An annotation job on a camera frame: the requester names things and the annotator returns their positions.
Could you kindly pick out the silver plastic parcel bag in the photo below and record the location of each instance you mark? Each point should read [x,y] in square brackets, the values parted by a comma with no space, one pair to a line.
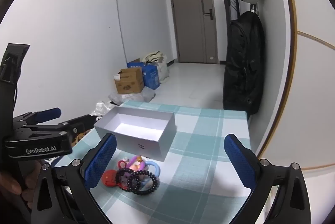
[102,108]

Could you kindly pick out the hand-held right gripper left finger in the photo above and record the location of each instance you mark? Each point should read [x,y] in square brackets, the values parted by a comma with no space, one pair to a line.
[100,163]

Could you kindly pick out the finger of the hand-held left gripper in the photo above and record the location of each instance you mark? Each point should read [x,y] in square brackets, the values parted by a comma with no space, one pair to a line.
[49,112]
[78,121]

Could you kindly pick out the blue carton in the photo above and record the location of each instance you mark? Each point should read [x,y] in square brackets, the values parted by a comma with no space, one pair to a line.
[134,64]
[151,77]

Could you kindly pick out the red round badge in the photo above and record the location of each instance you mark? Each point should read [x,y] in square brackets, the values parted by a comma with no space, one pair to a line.
[108,178]

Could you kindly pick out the grey-brown door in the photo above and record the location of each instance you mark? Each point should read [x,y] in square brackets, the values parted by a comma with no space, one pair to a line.
[188,25]

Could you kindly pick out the white cardboard box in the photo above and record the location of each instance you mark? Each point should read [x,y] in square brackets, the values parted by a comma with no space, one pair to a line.
[146,145]

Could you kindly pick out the grey plastic parcel bag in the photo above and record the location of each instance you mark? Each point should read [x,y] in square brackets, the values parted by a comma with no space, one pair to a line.
[141,95]

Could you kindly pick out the white cloth bag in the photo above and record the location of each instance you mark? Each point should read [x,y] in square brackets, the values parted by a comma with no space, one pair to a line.
[162,66]

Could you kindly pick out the person's left hand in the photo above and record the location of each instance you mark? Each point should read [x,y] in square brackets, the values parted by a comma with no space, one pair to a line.
[10,183]

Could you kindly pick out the black backpack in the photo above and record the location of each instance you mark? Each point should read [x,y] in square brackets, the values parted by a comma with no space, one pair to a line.
[243,64]

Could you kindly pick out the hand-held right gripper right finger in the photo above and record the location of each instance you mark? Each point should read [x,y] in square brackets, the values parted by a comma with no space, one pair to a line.
[239,161]

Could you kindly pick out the brown cardboard box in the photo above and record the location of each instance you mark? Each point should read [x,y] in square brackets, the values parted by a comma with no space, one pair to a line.
[129,82]

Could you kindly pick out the teal checked tablecloth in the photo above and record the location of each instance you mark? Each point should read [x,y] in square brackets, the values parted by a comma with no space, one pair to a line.
[199,135]

